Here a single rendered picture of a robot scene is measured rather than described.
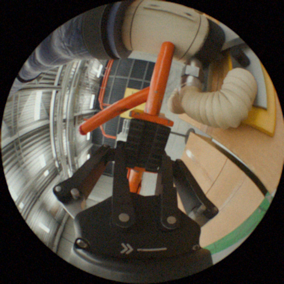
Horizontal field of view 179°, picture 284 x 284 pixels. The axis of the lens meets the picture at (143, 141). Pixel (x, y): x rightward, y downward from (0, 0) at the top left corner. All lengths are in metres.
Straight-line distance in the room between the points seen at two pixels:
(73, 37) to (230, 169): 0.78
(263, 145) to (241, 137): 0.05
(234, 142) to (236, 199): 0.48
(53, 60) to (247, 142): 0.40
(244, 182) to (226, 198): 0.15
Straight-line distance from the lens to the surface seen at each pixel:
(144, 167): 0.15
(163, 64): 0.15
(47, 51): 0.28
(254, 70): 0.17
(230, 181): 0.65
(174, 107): 0.20
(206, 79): 0.20
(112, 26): 0.16
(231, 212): 0.65
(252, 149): 0.16
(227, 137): 0.19
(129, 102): 0.16
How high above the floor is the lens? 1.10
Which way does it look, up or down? 5 degrees down
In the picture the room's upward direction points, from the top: 78 degrees counter-clockwise
